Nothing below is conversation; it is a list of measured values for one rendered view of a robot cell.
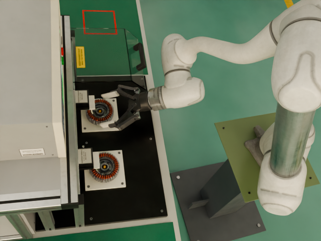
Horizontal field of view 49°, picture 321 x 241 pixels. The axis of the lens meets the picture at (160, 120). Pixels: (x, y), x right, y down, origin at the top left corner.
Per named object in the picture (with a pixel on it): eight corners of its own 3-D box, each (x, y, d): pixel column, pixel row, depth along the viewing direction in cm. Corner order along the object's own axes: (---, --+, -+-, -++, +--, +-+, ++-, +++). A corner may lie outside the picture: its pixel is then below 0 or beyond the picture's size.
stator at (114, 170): (116, 154, 139) (117, 150, 136) (121, 180, 134) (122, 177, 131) (88, 157, 137) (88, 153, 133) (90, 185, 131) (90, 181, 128)
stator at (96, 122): (113, 103, 150) (114, 98, 147) (112, 126, 145) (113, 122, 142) (86, 101, 148) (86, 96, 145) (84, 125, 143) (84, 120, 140)
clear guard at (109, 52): (137, 38, 141) (139, 28, 135) (145, 89, 129) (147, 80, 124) (51, 38, 133) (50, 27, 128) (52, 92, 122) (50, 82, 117)
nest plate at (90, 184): (121, 151, 142) (122, 149, 141) (125, 187, 135) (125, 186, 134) (83, 153, 138) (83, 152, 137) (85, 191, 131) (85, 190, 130)
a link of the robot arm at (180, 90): (170, 113, 141) (166, 82, 144) (208, 105, 136) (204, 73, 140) (162, 106, 131) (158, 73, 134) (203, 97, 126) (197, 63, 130)
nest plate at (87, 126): (115, 99, 153) (116, 98, 152) (119, 130, 146) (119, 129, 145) (80, 101, 149) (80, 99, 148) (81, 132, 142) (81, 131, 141)
